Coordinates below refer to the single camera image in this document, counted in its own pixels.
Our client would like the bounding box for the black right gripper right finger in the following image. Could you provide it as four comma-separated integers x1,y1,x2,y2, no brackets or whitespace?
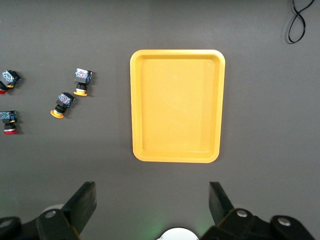
201,181,272,240

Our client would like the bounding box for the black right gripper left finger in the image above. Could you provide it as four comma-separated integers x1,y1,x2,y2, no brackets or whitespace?
36,181,97,240

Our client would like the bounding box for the yellow push button black body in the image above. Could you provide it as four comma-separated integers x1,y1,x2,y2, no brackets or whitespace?
50,91,76,118
73,67,93,97

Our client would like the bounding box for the yellow plastic tray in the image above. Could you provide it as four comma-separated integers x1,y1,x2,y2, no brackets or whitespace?
129,49,227,164

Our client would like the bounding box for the red push button black body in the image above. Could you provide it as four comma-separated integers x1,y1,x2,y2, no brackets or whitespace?
0,109,20,135
0,69,22,95

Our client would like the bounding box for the loose black cable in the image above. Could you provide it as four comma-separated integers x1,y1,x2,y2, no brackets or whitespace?
286,0,316,45

